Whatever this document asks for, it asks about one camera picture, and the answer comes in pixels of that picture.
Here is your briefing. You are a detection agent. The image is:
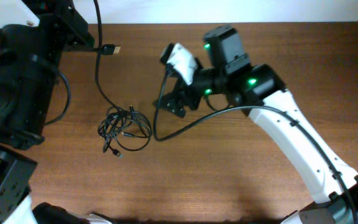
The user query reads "black cable gold plug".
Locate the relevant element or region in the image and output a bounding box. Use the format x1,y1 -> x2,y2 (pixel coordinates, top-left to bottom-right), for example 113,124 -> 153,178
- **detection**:
92,0 -> 152,139

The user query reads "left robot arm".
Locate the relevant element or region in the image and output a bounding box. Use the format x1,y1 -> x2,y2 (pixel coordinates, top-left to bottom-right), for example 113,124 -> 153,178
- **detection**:
0,1 -> 119,223

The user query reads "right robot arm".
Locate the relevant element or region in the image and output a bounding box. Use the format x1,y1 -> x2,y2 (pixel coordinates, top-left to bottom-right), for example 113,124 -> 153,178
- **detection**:
154,25 -> 358,223

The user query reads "left camera black cable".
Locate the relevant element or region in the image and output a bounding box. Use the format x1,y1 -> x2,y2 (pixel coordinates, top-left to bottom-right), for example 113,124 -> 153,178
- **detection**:
44,70 -> 71,126

